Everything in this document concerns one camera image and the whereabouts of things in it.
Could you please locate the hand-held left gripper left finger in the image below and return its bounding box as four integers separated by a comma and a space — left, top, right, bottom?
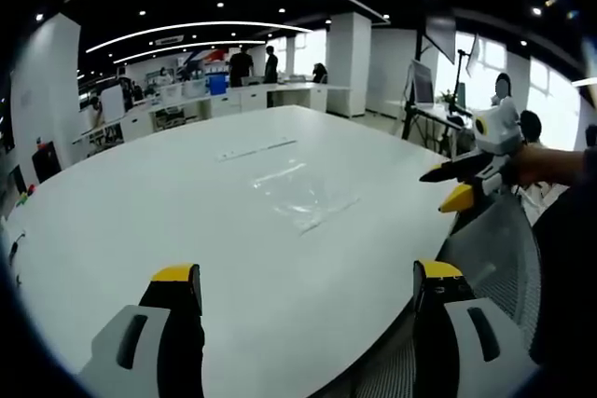
76, 262, 207, 398

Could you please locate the black office chair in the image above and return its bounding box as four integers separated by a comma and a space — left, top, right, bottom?
31, 140, 62, 184

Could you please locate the table cable slot cover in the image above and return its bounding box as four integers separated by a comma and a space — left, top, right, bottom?
215, 137, 299, 163

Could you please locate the clear plastic resealable bag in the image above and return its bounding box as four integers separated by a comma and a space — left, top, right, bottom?
250, 162, 363, 237

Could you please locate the desk monitor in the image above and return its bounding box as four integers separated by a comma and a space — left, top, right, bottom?
409, 59, 436, 106

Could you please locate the long white counter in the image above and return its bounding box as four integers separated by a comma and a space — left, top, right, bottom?
72, 80, 351, 145

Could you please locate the black cable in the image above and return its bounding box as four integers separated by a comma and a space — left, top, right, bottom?
7, 228, 27, 262

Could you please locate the person's dark clothing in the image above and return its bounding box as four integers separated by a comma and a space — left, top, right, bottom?
530, 181, 597, 365

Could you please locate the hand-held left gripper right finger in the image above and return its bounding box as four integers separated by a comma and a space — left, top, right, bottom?
412, 257, 542, 398

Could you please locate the grey mesh chair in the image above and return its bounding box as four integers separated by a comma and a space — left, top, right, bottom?
356, 190, 545, 398

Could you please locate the white desk with black legs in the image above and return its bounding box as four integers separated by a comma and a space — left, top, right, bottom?
401, 102, 475, 157

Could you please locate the blue storage bin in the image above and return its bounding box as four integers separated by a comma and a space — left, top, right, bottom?
207, 73, 229, 97

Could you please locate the person's right hand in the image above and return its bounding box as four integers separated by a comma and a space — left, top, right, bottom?
506, 144, 588, 187

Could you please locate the hanging dark monitor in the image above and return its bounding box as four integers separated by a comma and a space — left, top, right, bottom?
423, 14, 457, 64
465, 33, 482, 77

